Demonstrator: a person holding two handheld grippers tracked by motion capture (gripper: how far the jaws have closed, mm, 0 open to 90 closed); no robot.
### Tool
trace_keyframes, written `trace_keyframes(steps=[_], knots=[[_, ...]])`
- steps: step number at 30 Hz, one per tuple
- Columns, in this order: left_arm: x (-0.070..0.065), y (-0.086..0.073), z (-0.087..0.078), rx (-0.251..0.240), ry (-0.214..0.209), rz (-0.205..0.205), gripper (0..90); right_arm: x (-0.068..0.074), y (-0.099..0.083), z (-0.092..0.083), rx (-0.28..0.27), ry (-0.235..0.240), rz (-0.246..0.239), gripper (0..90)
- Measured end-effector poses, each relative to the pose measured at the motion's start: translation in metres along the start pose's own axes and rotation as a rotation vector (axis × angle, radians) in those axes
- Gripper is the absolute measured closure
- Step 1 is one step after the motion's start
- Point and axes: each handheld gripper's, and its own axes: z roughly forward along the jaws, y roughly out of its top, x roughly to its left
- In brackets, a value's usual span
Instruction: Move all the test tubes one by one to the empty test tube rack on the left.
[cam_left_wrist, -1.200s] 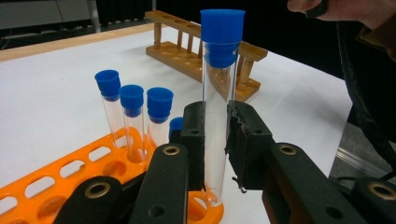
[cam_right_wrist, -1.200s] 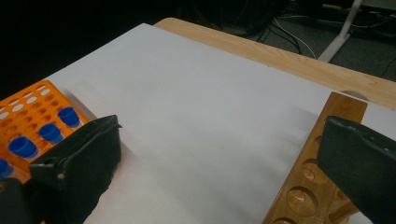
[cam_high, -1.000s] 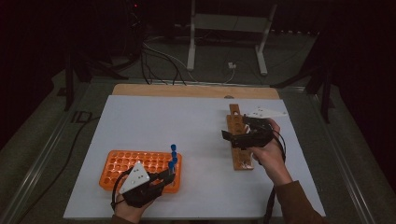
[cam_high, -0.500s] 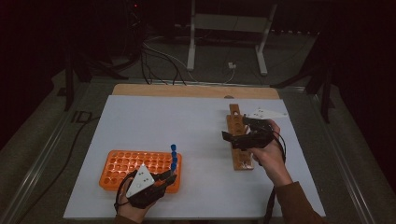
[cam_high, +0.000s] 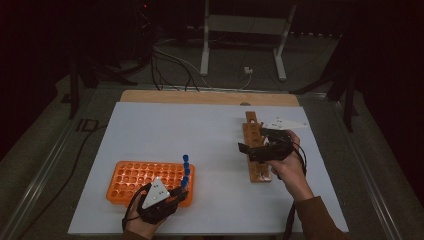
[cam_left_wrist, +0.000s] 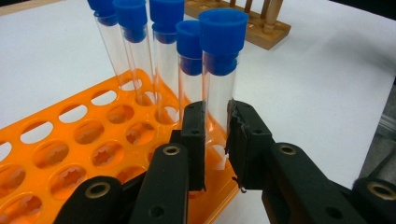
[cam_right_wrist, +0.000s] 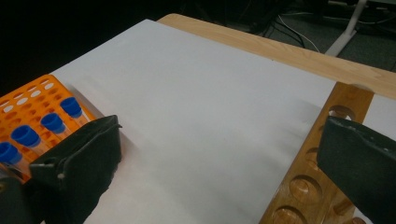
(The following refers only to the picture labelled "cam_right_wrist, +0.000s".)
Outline black floor cable bundle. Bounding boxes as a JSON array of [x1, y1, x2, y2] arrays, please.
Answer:
[[248, 6, 312, 48]]

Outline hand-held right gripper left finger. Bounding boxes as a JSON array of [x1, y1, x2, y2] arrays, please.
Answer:
[[28, 114, 123, 224]]

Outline white paper sheet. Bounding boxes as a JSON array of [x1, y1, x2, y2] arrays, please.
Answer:
[[40, 19, 396, 224]]

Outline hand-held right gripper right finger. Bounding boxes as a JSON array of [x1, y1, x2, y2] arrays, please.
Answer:
[[316, 115, 396, 224]]

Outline orange plastic tube rack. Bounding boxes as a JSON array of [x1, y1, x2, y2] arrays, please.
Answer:
[[0, 74, 97, 185]]

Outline wooden test tube rack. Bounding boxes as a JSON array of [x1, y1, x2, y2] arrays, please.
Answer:
[[258, 81, 375, 224]]

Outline white metal stand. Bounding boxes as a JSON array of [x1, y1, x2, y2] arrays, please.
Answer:
[[324, 0, 396, 58]]

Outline white floor cable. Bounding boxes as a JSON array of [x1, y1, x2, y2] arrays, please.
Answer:
[[277, 14, 320, 53]]

